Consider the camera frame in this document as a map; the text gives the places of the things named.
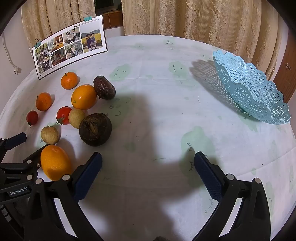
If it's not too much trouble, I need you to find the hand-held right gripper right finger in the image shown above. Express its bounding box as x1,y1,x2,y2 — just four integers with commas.
194,151,271,241

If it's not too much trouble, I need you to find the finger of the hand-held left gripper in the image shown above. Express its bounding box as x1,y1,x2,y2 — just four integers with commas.
0,149,44,189
0,133,27,161

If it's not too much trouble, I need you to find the large oval orange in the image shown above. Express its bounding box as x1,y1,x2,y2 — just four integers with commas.
40,145,73,181

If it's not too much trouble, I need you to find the photo collage board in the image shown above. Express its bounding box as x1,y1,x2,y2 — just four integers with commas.
32,15,108,80

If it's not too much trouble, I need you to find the brown wooden door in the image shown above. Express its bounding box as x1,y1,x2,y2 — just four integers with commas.
273,46,296,103

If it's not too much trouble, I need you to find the large round orange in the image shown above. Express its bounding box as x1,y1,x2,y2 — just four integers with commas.
71,84,97,110

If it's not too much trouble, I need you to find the light blue lattice basket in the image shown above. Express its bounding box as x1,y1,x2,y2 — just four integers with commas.
213,50,291,125

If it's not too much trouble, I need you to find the dark purple passion fruit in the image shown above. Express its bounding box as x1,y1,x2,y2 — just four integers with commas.
93,75,116,100

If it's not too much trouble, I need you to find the white power plug with cable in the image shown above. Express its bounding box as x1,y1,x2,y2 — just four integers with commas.
2,32,22,75

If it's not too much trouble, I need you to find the beige embossed curtain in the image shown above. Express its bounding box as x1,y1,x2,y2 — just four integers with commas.
21,0,96,48
121,0,289,80

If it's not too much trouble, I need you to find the tan longan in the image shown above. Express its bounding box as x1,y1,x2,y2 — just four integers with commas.
68,109,87,129
41,125,59,145

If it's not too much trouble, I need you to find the small tangerine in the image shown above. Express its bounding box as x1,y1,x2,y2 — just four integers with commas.
35,92,52,112
60,72,78,90

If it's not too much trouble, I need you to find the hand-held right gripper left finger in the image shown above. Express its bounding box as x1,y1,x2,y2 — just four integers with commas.
23,152,103,241

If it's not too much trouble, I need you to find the dark brown round root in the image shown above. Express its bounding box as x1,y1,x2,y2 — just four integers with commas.
79,113,112,147

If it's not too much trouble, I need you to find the red cherry tomato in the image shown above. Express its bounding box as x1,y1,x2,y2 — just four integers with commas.
26,110,39,128
56,106,73,126

